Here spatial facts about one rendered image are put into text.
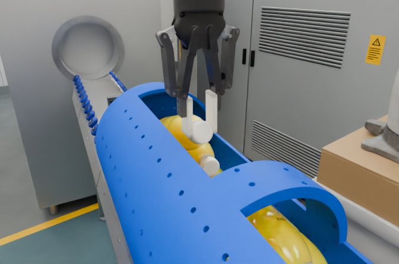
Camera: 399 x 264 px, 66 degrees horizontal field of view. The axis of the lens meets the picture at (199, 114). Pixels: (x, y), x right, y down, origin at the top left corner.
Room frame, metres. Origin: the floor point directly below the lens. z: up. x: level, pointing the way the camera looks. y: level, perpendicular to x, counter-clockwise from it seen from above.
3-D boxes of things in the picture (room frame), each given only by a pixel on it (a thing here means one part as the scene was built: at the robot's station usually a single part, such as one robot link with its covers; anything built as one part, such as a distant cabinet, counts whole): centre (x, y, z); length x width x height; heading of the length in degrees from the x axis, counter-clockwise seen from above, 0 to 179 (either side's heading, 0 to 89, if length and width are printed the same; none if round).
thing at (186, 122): (0.47, 0.02, 1.25); 0.03 x 0.01 x 0.07; 26
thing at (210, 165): (0.54, -0.02, 1.10); 0.04 x 0.02 x 0.04; 115
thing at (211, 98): (0.48, -0.02, 1.25); 0.03 x 0.01 x 0.07; 26
